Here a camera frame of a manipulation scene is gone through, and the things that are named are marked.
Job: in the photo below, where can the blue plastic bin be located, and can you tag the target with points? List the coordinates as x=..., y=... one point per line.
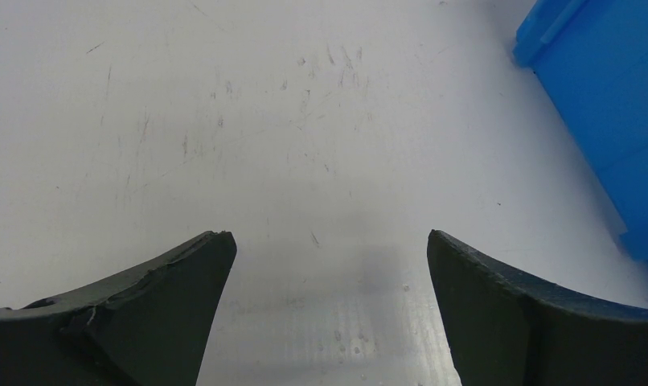
x=592, y=59

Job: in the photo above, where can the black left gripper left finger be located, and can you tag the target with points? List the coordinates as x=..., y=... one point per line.
x=146, y=325

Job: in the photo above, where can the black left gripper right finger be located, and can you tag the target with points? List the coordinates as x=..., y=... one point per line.
x=505, y=326

